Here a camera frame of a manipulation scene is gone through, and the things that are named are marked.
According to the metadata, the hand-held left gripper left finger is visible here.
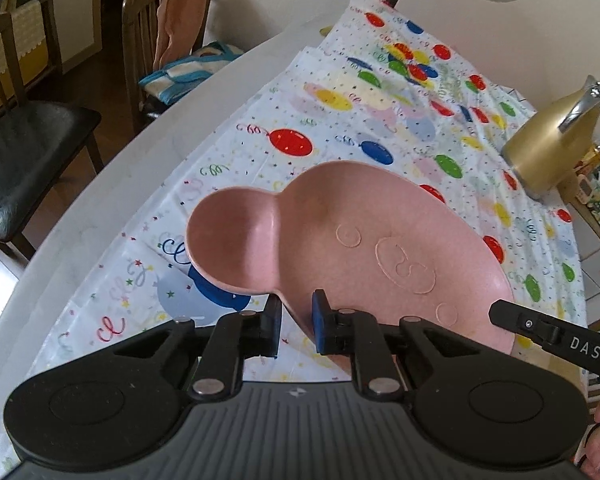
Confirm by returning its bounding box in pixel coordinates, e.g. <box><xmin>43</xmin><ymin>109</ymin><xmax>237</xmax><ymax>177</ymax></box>
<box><xmin>112</xmin><ymin>300</ymin><xmax>285</xmax><ymax>401</ymax></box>

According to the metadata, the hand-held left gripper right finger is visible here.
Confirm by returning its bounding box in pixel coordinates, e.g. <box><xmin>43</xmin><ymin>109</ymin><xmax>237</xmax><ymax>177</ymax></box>
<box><xmin>311</xmin><ymin>289</ymin><xmax>481</xmax><ymax>401</ymax></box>

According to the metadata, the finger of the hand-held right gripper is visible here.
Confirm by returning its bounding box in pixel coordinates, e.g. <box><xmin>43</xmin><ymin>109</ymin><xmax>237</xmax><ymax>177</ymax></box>
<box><xmin>489</xmin><ymin>300</ymin><xmax>563</xmax><ymax>356</ymax></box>

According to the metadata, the pink bear-shaped plate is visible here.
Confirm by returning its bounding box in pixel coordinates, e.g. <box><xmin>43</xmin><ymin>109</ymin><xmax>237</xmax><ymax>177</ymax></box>
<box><xmin>185</xmin><ymin>160</ymin><xmax>516</xmax><ymax>376</ymax></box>

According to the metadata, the gold thermos jug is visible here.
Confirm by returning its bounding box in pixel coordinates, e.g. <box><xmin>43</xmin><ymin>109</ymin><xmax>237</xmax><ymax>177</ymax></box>
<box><xmin>500</xmin><ymin>75</ymin><xmax>600</xmax><ymax>201</ymax></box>

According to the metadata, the balloon print tablecloth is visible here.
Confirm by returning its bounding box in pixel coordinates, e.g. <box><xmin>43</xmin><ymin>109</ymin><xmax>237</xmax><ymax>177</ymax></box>
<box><xmin>27</xmin><ymin>0</ymin><xmax>588</xmax><ymax>396</ymax></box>

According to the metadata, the blue striped bag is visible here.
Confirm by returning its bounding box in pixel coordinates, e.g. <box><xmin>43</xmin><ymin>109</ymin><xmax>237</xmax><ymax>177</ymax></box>
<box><xmin>139</xmin><ymin>42</ymin><xmax>245</xmax><ymax>106</ymax></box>

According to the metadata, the wooden chair black seat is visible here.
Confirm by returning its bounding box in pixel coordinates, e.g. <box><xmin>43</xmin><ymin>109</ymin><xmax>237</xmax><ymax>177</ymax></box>
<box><xmin>0</xmin><ymin>12</ymin><xmax>103</xmax><ymax>261</ymax></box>

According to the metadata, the pink towel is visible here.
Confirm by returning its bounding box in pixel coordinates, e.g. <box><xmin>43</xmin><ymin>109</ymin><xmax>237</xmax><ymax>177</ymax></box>
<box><xmin>152</xmin><ymin>0</ymin><xmax>211</xmax><ymax>68</ymax></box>

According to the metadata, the wooden chair lace cushion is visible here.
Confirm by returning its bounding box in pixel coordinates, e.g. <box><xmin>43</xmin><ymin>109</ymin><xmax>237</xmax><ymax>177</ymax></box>
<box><xmin>0</xmin><ymin>0</ymin><xmax>61</xmax><ymax>86</ymax></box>

